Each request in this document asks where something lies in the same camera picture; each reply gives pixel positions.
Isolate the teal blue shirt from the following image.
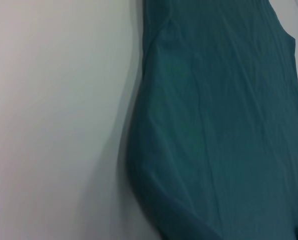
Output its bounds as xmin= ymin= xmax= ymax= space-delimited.
xmin=117 ymin=0 xmax=298 ymax=240

